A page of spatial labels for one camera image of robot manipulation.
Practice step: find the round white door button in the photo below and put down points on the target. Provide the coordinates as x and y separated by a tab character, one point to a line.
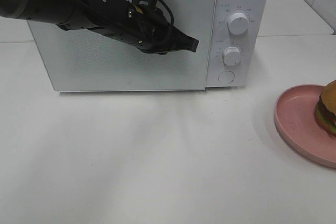
226	77

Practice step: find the pink round plate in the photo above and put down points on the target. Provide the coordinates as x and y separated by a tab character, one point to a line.
295	122

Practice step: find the upper white power knob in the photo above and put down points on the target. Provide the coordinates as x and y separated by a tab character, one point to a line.
237	23

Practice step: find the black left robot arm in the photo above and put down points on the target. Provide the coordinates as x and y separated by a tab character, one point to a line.
66	14

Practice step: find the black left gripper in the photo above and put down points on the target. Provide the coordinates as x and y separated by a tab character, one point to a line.
140	26

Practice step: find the white microwave oven body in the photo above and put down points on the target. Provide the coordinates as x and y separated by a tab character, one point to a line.
222	38

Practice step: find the white microwave door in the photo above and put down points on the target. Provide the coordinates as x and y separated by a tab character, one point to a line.
82	61

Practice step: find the white timer knob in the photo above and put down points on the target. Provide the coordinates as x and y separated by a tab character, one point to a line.
231	56

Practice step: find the burger with lettuce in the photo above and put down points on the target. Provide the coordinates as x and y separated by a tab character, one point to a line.
324	111

